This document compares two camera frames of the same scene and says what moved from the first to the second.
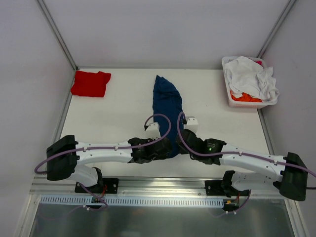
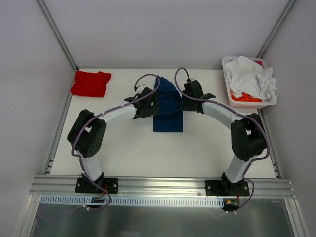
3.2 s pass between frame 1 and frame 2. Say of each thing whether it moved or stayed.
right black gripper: moved
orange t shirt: stayed
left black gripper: moved
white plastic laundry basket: stayed
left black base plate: stayed
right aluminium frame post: stayed
